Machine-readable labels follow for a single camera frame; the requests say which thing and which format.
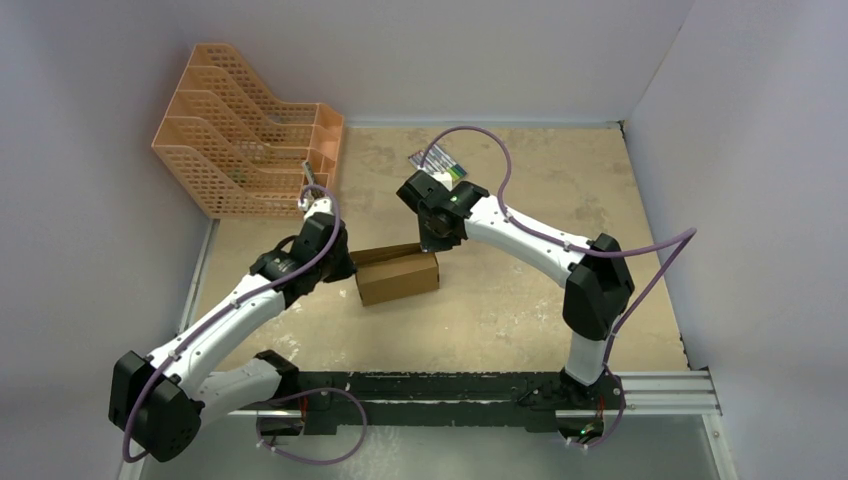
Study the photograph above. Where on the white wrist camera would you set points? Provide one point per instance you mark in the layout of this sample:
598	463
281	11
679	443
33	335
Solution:
310	207
449	177

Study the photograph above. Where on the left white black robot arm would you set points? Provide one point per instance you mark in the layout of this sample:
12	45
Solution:
160	401

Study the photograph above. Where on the pack of coloured markers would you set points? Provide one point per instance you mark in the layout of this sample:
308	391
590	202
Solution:
438	161

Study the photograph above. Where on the orange plastic file rack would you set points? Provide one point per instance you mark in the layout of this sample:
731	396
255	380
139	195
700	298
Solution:
237	149

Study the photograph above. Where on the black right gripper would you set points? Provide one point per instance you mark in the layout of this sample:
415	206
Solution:
433	233

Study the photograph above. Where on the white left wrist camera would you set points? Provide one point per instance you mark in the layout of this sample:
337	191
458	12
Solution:
310	207

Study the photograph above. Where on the brown cardboard box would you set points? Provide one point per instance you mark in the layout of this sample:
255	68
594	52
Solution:
394	272

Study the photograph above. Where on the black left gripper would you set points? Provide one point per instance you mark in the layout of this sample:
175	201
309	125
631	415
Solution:
346	268

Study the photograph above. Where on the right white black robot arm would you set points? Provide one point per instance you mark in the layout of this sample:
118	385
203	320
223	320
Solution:
596	282

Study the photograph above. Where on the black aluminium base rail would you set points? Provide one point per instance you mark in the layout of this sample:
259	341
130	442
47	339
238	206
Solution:
537	402

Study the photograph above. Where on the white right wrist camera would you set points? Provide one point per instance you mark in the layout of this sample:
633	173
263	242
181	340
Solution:
449	177

